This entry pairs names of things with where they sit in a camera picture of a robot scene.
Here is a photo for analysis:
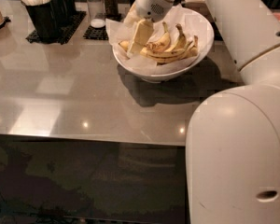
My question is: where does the glass pepper shaker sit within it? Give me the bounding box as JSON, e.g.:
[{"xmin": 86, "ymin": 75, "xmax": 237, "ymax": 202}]
[{"xmin": 104, "ymin": 0, "xmax": 119, "ymax": 18}]

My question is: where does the black mesh mat left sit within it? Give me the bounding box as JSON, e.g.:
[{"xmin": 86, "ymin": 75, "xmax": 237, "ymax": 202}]
[{"xmin": 26, "ymin": 11, "xmax": 86, "ymax": 45}]

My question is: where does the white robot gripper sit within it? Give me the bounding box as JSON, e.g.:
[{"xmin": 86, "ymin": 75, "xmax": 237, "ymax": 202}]
[{"xmin": 123, "ymin": 0, "xmax": 175, "ymax": 58}]

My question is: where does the right small banana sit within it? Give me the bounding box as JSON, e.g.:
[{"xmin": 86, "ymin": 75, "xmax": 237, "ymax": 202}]
[{"xmin": 188, "ymin": 35, "xmax": 198, "ymax": 57}]

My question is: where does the black mesh mat under shakers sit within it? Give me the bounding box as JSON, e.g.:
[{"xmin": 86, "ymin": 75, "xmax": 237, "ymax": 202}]
[{"xmin": 83, "ymin": 14, "xmax": 122, "ymax": 40}]

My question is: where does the back left banana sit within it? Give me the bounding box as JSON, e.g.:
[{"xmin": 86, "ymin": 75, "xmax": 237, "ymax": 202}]
[{"xmin": 119, "ymin": 21, "xmax": 171, "ymax": 52}]

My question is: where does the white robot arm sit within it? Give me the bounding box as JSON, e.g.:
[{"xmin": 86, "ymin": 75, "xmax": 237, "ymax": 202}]
[{"xmin": 185, "ymin": 0, "xmax": 280, "ymax": 224}]

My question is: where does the white ceramic bowl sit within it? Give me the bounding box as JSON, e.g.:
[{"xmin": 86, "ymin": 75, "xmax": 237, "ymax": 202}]
[{"xmin": 108, "ymin": 7, "xmax": 214, "ymax": 83}]

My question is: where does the white paper bowl liner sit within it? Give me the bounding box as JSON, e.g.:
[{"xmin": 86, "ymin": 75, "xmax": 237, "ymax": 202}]
[{"xmin": 105, "ymin": 6, "xmax": 214, "ymax": 82}]

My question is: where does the long front banana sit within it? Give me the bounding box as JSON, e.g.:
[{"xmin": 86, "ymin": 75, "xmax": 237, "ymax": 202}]
[{"xmin": 140, "ymin": 42, "xmax": 195, "ymax": 63}]

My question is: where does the black rear utensil cup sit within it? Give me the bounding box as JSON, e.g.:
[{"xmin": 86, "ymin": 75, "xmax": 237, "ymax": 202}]
[{"xmin": 51, "ymin": 0, "xmax": 77, "ymax": 27}]

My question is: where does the black cup with white utensils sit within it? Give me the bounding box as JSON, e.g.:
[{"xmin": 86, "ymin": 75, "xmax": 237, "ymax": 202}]
[{"xmin": 21, "ymin": 0, "xmax": 59, "ymax": 43}]

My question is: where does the glass salt shaker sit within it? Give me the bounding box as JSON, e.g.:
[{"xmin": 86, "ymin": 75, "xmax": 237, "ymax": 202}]
[{"xmin": 86, "ymin": 0, "xmax": 105, "ymax": 29}]

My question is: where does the middle upright banana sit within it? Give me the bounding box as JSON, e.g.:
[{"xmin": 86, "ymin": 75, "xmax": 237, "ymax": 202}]
[{"xmin": 167, "ymin": 23, "xmax": 187, "ymax": 51}]

